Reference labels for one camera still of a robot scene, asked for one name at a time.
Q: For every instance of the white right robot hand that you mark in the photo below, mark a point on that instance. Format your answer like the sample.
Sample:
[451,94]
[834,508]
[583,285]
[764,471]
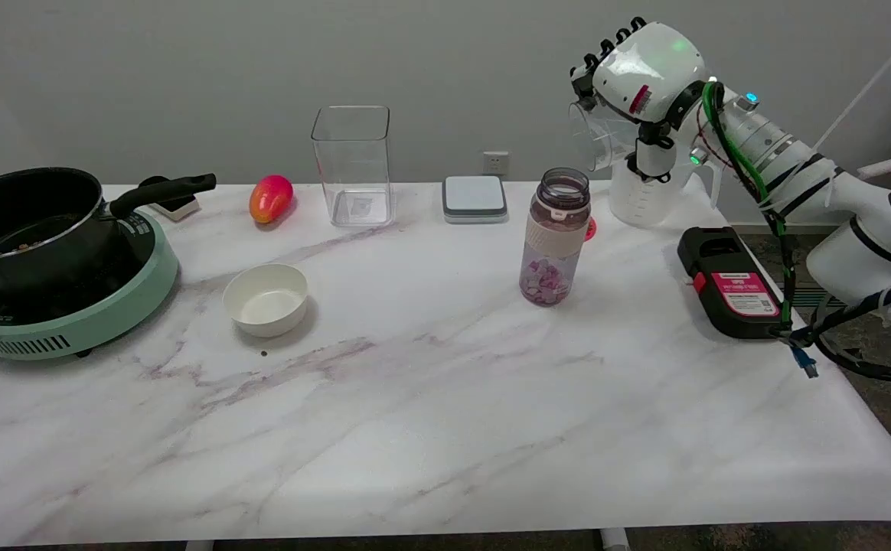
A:
[644,69]

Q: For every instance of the small clear measuring cup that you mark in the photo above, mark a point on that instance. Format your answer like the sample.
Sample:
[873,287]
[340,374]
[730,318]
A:
[598,141]

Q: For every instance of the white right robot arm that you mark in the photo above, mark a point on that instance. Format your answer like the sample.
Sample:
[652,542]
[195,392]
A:
[859,207]

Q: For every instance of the large translucent measuring jug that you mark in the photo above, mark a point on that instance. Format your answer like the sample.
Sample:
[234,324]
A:
[637,205]

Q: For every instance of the red bottle cap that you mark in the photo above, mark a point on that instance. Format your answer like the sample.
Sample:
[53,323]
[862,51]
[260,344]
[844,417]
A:
[591,229]

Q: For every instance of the clear bottle with purple pieces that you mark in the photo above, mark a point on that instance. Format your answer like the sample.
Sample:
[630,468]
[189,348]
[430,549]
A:
[555,245]

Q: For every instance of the white grey square lid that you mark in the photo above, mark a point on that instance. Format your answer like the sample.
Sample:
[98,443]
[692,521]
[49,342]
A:
[474,197]

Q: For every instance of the black box with red label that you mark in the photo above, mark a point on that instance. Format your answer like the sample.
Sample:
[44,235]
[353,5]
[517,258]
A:
[732,295]

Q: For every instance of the floor vent grille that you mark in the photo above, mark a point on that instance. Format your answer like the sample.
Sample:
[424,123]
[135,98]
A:
[817,297]

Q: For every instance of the clear square storage container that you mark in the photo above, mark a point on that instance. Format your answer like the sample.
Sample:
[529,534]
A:
[352,184]

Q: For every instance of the red orange mango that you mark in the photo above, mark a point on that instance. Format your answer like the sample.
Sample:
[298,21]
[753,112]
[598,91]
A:
[269,199]

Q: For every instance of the white round bowl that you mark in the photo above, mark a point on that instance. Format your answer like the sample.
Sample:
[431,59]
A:
[265,302]

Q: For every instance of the small black white device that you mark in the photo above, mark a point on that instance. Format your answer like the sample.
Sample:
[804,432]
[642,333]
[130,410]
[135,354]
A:
[177,207]

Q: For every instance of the green induction cooker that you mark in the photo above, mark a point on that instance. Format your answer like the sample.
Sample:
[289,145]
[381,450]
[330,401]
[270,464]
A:
[120,302]

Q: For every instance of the white wall socket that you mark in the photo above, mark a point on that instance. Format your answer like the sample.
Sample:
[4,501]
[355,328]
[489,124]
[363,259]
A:
[495,162]

